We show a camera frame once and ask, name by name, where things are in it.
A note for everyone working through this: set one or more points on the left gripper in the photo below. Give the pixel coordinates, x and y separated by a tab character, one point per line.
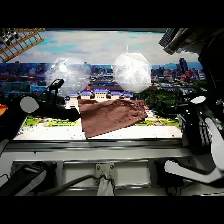
65	112

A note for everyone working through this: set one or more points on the brown garment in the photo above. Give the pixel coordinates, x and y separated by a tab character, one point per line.
111	116

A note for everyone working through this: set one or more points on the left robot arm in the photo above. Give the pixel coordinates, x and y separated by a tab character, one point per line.
15	115

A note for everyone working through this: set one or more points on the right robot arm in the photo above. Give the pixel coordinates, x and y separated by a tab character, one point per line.
213	140

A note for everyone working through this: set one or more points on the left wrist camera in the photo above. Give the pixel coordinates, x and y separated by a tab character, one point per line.
56	84

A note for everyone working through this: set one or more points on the silver frame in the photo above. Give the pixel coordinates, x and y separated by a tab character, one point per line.
100	153

